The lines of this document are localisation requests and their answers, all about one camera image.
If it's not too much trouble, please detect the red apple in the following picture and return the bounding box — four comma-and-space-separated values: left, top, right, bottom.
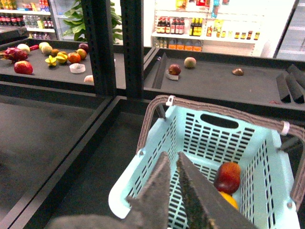
14, 61, 33, 75

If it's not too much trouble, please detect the light blue plastic basket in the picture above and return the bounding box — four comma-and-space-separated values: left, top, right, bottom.
108, 106, 300, 229

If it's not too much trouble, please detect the green red peach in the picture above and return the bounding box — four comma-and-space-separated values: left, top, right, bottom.
184, 57, 196, 69

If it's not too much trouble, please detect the drinks shelf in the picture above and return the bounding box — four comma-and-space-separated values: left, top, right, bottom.
0, 0, 57, 40

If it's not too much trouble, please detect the red orange mango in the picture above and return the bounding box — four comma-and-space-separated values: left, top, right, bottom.
213, 162, 241, 195

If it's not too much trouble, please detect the black right display tray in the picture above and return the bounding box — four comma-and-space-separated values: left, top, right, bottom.
9, 95, 305, 229

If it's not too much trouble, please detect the black display tray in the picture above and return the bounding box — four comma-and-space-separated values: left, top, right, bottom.
9, 95, 305, 229
0, 82, 111, 229

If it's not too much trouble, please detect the dark red pomegranate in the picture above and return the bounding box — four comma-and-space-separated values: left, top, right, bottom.
168, 64, 181, 75

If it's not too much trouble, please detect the black left display tray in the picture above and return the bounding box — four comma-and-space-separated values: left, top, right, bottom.
0, 82, 111, 229

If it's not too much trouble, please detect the white shelf with sauce bottles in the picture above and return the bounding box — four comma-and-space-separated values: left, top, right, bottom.
151, 0, 266, 56

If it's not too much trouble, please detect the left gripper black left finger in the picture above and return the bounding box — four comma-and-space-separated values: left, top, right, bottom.
125, 152, 171, 229

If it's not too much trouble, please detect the orange fruit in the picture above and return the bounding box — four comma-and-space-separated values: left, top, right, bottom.
67, 52, 81, 63

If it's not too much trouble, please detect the red dragon fruit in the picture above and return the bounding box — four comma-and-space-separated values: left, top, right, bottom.
0, 47, 28, 63

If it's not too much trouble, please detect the yellow lemon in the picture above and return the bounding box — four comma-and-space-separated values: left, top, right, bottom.
218, 191, 239, 210

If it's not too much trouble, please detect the yellow star fruit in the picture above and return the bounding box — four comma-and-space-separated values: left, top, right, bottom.
45, 55, 57, 67

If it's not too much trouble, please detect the black shelf post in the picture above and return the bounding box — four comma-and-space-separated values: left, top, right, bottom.
81, 0, 144, 98

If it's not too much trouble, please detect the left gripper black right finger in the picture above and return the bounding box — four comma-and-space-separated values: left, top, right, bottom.
176, 152, 256, 229

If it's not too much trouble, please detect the brown chestnut fruit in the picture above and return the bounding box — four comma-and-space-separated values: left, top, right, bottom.
232, 68, 244, 76

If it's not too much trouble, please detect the white tape roll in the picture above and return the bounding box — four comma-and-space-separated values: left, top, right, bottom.
69, 63, 86, 74

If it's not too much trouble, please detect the green potted plant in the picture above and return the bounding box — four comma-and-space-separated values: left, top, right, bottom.
63, 0, 123, 44

